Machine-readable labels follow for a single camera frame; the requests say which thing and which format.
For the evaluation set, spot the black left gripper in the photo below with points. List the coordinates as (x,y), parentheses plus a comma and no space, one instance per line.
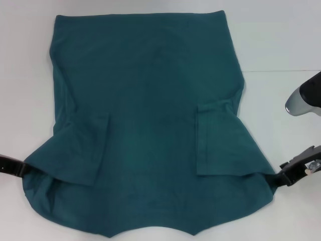
(10,165)

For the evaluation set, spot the teal blue shirt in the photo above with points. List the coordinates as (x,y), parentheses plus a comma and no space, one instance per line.
(150,113)

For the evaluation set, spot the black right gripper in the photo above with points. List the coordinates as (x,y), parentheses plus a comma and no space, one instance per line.
(296,168)

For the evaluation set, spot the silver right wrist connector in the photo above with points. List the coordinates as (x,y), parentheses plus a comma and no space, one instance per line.
(313,167)

